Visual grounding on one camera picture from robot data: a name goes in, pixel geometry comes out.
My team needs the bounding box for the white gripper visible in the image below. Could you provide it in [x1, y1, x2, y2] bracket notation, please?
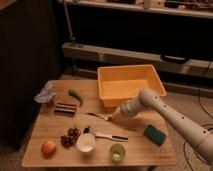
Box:
[112, 98, 143, 123]

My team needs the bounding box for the metal fork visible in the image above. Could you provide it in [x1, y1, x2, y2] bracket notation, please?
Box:
[86, 113, 112, 121]

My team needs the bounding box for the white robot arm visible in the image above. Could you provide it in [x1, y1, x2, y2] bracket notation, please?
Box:
[112, 88, 213, 164]

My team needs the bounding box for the green plastic cup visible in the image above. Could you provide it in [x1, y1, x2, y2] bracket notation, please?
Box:
[109, 144, 126, 162]

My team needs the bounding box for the yellow plastic bin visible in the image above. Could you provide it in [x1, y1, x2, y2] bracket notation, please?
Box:
[97, 64, 166, 107]

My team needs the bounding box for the green sponge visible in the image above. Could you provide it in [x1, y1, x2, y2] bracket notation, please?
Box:
[143, 125, 166, 146]

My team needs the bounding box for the white bowl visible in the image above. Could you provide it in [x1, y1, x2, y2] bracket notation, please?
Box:
[76, 133, 95, 153]

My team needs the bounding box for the wooden table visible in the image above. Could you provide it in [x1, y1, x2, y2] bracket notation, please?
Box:
[22, 80, 177, 168]

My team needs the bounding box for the dark rectangular block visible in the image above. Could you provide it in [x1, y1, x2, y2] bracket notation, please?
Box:
[54, 103, 77, 116]

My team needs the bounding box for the green pepper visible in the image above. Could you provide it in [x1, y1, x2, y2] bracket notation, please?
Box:
[68, 90, 83, 107]

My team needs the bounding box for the bunch of dark grapes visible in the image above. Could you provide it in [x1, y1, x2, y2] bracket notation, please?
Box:
[60, 127, 81, 148]

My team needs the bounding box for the crumpled grey cloth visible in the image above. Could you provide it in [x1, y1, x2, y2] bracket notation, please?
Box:
[34, 81, 56, 103]

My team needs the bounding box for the red apple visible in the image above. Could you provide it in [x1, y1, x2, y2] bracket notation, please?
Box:
[41, 140, 57, 156]

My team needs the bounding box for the metal shelf rack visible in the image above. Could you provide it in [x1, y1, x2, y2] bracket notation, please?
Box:
[57, 0, 213, 77]

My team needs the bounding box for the black cable on floor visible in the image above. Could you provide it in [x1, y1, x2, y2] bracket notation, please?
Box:
[182, 63, 213, 171]

